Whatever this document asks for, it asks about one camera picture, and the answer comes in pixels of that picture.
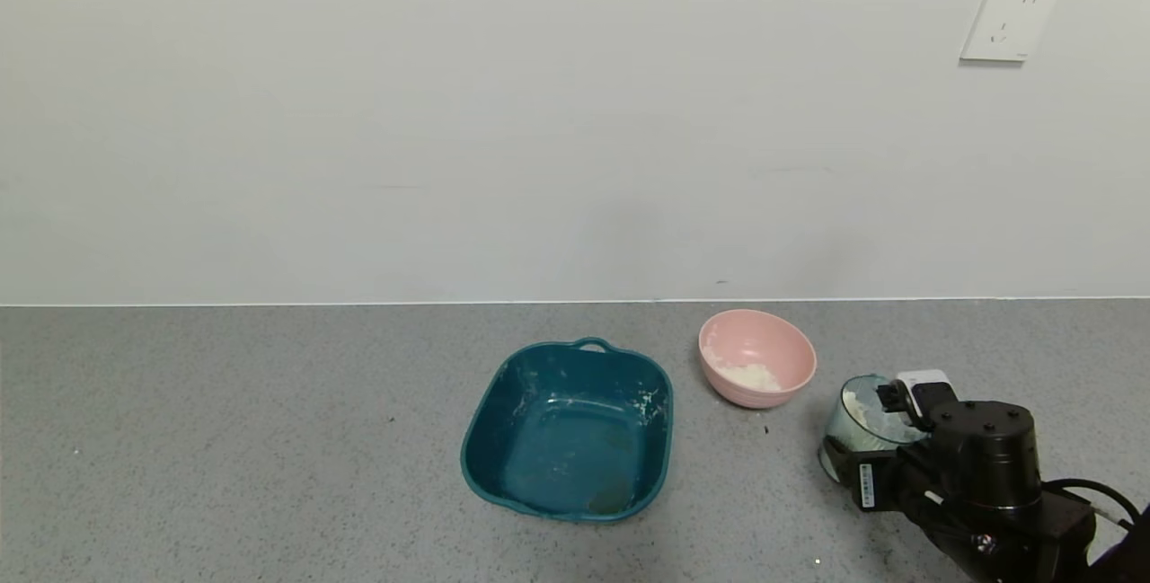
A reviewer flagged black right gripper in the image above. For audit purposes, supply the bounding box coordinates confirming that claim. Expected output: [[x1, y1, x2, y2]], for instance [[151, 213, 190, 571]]
[[821, 436, 933, 514]]

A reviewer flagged ribbed transparent blue cup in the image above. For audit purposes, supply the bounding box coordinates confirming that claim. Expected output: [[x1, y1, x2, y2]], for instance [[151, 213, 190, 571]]
[[818, 375, 926, 483]]

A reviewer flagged pale yellow powder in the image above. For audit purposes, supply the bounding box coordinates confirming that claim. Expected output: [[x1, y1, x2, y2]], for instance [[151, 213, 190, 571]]
[[717, 362, 783, 393]]

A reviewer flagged pink round bowl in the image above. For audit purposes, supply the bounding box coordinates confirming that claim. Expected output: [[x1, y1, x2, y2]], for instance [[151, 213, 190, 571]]
[[698, 309, 818, 410]]

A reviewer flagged teal square plastic tray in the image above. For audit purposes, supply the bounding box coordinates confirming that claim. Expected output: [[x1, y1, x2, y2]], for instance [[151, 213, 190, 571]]
[[460, 337, 675, 524]]

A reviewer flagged small white camera box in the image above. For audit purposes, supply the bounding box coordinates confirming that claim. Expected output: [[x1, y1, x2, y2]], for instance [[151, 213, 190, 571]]
[[897, 370, 953, 422]]

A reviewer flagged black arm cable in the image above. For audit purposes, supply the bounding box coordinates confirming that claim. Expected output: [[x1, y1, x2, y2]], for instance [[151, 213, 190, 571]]
[[1042, 478, 1142, 530]]

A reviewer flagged white wall socket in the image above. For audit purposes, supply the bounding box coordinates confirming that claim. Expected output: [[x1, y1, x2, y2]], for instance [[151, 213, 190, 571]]
[[960, 0, 1062, 63]]

